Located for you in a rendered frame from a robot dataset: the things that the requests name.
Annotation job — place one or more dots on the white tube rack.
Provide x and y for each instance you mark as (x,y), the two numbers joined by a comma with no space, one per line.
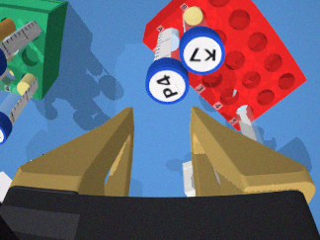
(189,183)

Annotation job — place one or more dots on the green test tube rack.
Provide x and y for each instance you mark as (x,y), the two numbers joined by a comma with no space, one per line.
(42,56)

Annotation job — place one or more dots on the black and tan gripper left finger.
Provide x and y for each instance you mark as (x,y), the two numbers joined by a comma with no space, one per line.
(83,163)

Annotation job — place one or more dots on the blue bench mat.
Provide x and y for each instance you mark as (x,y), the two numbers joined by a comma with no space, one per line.
(102,70)

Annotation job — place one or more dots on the red tube rack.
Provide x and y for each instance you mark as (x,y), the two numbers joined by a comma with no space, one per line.
(256,43)

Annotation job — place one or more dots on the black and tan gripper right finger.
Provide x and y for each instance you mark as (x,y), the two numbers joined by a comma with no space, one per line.
(243,165)

